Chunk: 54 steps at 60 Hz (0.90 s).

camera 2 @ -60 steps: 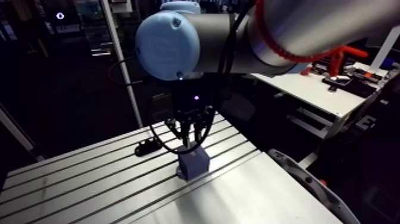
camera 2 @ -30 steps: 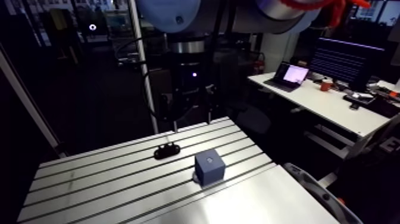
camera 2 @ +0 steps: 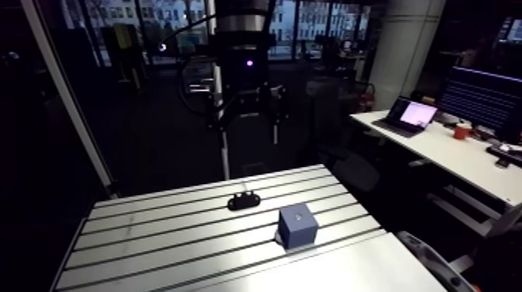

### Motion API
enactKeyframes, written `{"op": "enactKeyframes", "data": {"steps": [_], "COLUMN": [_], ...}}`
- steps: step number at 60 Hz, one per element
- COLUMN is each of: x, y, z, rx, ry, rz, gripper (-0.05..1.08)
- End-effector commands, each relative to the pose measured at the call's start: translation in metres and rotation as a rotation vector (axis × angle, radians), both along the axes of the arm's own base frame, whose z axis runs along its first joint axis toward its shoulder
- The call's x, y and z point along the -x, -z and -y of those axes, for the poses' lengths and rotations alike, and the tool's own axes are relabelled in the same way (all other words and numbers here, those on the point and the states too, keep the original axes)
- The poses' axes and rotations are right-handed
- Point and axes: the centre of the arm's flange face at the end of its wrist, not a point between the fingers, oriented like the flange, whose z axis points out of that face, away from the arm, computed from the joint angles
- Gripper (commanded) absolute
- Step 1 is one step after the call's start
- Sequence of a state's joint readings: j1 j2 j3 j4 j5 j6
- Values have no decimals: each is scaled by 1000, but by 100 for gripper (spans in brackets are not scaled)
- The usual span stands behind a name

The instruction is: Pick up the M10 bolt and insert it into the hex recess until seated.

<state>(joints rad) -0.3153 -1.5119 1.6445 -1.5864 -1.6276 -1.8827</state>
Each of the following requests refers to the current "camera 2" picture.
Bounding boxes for black oval holder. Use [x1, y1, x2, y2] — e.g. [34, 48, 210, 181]
[227, 189, 262, 212]

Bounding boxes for white desk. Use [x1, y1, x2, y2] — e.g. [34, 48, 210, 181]
[349, 109, 522, 210]

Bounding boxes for dark blue-grey block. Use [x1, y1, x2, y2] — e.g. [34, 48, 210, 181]
[275, 202, 320, 251]

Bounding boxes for pale round pillar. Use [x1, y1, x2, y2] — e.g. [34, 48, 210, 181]
[367, 0, 448, 112]

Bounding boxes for pale holed curved strip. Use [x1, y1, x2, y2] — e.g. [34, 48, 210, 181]
[396, 229, 477, 292]

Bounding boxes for white slanted frame post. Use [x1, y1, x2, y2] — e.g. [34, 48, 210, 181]
[19, 0, 120, 199]

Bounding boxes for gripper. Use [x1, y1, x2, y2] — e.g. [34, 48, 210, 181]
[207, 32, 289, 131]

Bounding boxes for red cup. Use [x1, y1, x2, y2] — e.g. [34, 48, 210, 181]
[453, 123, 473, 141]

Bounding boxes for dark computer monitor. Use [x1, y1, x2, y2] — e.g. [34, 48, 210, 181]
[437, 65, 522, 144]

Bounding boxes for red fire extinguisher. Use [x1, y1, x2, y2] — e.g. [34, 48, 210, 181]
[357, 82, 377, 114]

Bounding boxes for open laptop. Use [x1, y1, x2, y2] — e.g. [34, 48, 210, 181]
[374, 96, 440, 139]

